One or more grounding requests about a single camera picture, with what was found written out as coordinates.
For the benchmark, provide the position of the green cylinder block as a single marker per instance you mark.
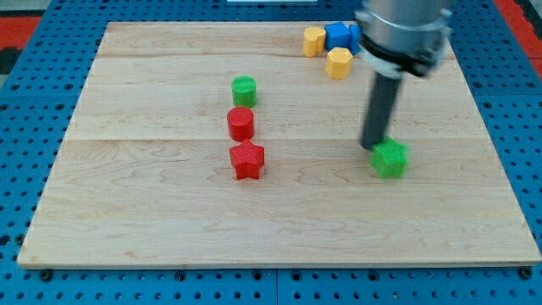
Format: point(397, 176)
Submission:
point(244, 91)

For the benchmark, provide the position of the wooden board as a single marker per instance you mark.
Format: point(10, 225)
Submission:
point(143, 178)

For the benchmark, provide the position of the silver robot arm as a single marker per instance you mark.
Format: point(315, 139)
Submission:
point(398, 37)

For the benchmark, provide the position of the blue cube block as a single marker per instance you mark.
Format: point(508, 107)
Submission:
point(337, 35)

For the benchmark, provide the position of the blue block behind arm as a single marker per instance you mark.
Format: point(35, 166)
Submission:
point(355, 35)

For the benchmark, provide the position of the red star block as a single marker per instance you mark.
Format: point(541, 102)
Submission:
point(247, 159)

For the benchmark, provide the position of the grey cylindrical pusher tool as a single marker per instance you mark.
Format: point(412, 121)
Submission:
point(380, 108)

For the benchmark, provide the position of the yellow heart block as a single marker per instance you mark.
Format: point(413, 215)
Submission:
point(313, 41)

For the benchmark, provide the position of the red cylinder block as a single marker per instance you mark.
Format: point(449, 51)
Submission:
point(241, 123)

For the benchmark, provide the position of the yellow hexagon block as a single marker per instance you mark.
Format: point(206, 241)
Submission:
point(338, 63)

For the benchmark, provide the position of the green star block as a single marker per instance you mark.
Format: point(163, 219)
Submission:
point(390, 158)

